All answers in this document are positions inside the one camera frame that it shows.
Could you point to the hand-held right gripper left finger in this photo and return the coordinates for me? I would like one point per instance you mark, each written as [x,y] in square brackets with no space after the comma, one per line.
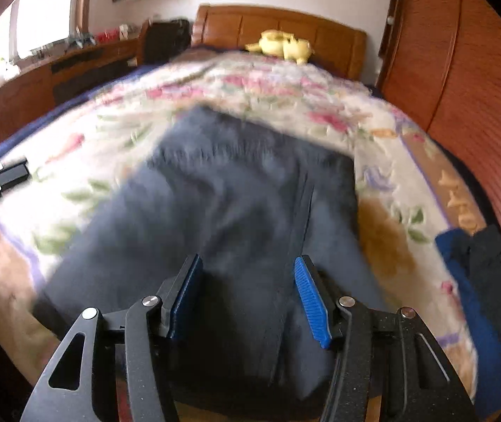
[184,294]

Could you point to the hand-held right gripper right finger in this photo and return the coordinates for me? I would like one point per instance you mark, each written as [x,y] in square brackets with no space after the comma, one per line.
[314,303]

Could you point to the black jacket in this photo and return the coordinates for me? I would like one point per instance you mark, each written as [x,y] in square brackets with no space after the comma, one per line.
[232,228]

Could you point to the dark clothes pile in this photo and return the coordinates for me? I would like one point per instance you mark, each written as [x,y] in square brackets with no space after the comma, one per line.
[492,299]

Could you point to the wooden desk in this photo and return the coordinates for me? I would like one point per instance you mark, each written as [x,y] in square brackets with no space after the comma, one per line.
[39,83]

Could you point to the window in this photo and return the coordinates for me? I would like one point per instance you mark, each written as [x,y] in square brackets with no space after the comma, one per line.
[35,22]

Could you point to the red desk item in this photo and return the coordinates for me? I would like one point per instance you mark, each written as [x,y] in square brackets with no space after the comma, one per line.
[109,34]

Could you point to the wooden chair with black bag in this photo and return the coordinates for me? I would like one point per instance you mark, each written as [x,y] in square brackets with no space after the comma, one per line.
[164,41]

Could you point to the floral blanket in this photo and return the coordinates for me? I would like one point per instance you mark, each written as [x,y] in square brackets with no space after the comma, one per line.
[276,96]

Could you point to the yellow plush toy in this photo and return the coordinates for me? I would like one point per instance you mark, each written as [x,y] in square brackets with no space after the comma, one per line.
[283,45]

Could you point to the wooden bed headboard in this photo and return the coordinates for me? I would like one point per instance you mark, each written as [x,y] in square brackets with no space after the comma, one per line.
[276,35]

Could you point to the wooden slatted wardrobe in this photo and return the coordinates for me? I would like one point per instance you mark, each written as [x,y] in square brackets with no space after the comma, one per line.
[457,70]

